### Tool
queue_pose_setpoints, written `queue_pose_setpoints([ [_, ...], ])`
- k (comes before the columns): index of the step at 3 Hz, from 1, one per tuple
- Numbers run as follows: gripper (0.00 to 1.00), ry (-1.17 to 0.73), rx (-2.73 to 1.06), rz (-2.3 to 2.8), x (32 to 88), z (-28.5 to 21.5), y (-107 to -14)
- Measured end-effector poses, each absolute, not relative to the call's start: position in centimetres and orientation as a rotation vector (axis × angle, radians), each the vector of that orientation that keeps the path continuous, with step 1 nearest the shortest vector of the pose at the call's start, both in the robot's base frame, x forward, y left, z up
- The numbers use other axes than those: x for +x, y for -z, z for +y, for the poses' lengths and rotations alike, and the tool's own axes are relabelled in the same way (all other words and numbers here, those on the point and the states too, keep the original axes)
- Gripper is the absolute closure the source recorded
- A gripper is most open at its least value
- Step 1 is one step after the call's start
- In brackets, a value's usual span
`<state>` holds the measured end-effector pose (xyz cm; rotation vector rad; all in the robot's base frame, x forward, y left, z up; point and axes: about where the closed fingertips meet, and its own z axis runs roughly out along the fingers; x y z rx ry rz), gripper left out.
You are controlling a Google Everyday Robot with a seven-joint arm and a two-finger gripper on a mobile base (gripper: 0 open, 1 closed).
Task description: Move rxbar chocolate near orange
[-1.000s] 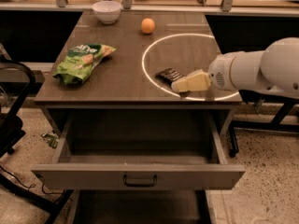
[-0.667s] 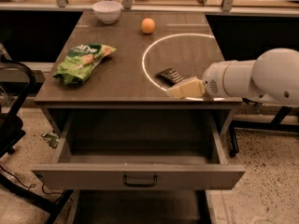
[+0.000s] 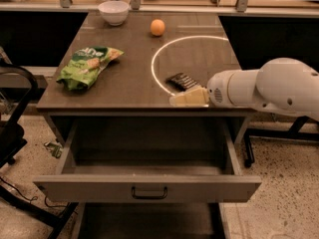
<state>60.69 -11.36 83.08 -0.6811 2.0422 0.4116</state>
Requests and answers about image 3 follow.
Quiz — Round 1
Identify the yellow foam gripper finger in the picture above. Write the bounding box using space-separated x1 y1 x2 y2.
169 87 209 108

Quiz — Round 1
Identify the black rxbar chocolate bar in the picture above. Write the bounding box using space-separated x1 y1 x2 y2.
165 73 198 91

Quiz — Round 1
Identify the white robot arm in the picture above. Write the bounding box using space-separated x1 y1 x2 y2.
169 58 319 120

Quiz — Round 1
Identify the orange fruit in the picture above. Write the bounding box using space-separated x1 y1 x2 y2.
151 19 165 36

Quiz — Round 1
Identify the grey open drawer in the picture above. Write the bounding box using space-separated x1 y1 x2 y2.
34 117 261 203

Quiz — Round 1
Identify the black metal stand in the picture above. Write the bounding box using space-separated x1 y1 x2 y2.
244 117 319 167

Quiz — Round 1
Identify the white ceramic bowl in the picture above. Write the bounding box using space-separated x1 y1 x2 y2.
98 1 129 26

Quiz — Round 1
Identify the green chip bag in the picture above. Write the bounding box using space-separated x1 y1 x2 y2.
56 46 124 91

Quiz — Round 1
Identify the green clip on floor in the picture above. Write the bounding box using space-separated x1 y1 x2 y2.
44 141 63 158

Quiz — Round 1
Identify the black office chair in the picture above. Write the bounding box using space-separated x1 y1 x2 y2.
0 48 38 167

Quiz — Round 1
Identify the black drawer handle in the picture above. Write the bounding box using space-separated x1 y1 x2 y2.
131 187 168 200

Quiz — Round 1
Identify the black floor cable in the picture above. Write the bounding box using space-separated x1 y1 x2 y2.
0 175 69 214

